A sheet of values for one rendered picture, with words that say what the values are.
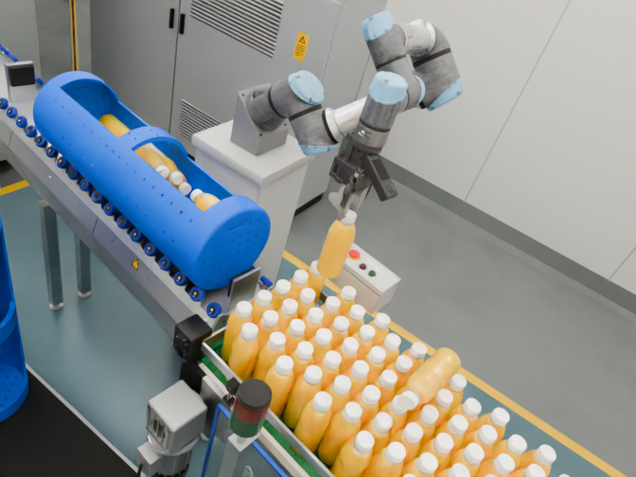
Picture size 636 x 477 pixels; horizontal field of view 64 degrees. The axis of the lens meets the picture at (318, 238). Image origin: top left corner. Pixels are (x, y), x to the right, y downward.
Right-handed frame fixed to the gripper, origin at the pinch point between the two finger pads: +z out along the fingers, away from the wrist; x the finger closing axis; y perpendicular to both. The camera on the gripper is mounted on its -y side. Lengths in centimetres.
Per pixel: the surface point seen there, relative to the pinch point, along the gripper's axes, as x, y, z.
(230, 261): 12.3, 23.5, 28.8
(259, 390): 47, -21, 9
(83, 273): 3, 120, 117
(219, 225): 19.2, 23.9, 13.4
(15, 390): 53, 78, 120
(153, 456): 48, 2, 64
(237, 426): 51, -21, 16
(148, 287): 24, 43, 49
